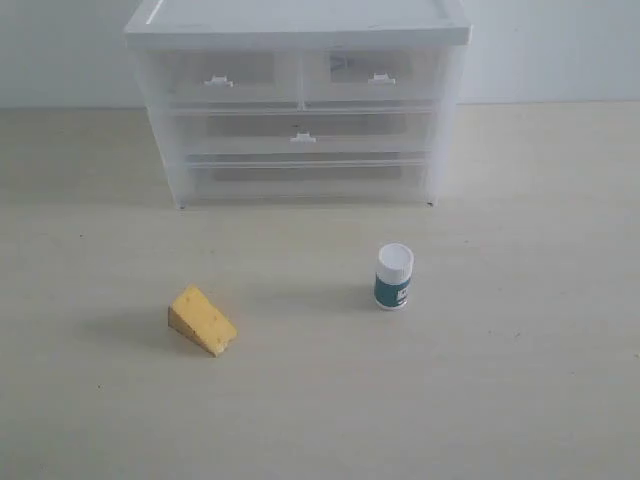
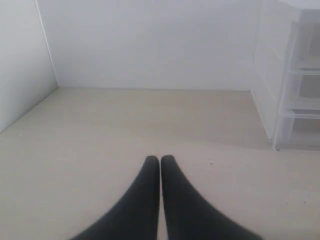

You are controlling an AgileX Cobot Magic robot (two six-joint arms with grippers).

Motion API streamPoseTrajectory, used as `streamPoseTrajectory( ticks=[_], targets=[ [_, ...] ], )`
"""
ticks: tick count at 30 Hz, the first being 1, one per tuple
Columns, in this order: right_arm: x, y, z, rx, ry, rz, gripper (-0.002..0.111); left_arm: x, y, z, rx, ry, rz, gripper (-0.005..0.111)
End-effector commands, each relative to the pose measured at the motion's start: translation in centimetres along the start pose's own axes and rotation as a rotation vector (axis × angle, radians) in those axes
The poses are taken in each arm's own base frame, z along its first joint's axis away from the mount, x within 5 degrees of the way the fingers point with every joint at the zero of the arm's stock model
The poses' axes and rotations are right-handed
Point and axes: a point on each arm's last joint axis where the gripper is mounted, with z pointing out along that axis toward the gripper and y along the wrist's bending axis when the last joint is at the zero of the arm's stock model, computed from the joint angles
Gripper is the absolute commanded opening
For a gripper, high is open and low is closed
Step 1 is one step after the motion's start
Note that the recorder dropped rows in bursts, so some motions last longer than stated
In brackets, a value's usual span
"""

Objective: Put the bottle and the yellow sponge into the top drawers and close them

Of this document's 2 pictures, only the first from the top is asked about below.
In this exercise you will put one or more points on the bottom wide clear drawer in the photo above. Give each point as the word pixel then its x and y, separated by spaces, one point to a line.
pixel 403 181

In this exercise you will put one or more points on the yellow cheese wedge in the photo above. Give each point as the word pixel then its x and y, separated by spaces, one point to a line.
pixel 192 315

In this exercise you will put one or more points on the wide clear drawer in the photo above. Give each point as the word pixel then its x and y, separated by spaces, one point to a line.
pixel 403 181
pixel 304 133

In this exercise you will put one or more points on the white teal pill bottle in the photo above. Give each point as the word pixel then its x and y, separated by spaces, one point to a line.
pixel 393 275

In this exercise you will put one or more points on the white plastic drawer cabinet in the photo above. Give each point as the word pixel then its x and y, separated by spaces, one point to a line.
pixel 297 27

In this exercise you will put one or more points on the middle wide clear drawer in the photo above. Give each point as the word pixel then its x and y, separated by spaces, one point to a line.
pixel 304 133

